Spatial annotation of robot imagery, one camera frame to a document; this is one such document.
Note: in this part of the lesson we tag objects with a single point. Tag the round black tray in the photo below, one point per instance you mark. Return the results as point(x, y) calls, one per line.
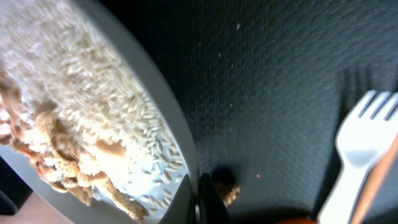
point(263, 87)

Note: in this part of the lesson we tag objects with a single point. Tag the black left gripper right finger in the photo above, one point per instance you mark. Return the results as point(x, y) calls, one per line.
point(212, 208)

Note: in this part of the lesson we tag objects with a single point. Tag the white plastic fork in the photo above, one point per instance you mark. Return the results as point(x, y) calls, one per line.
point(364, 136)

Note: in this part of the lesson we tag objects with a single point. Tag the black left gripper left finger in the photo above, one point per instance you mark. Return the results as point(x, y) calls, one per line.
point(182, 208)

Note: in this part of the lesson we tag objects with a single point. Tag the grey plate with food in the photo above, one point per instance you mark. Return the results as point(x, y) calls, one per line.
point(91, 112)

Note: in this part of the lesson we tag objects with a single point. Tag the orange carrot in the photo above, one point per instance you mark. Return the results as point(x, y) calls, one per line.
point(297, 221)

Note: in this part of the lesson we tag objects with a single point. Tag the brown food scrap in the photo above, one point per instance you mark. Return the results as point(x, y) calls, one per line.
point(228, 193)

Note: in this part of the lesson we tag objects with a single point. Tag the wooden chopstick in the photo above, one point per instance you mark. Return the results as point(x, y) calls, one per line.
point(373, 183)

